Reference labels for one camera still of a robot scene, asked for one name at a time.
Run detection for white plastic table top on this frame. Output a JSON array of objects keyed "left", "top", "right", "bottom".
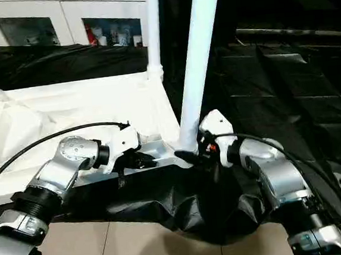
[{"left": 0, "top": 67, "right": 196, "bottom": 207}]

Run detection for black work mat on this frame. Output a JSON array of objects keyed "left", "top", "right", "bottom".
[{"left": 0, "top": 16, "right": 341, "bottom": 255}]

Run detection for white glass-door cabinet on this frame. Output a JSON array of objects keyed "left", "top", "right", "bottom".
[{"left": 0, "top": 0, "right": 152, "bottom": 58}]

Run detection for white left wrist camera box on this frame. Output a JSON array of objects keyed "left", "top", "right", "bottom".
[{"left": 96, "top": 124, "right": 144, "bottom": 176}]

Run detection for silver metal rail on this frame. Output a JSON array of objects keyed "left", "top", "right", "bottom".
[{"left": 237, "top": 20, "right": 341, "bottom": 46}]

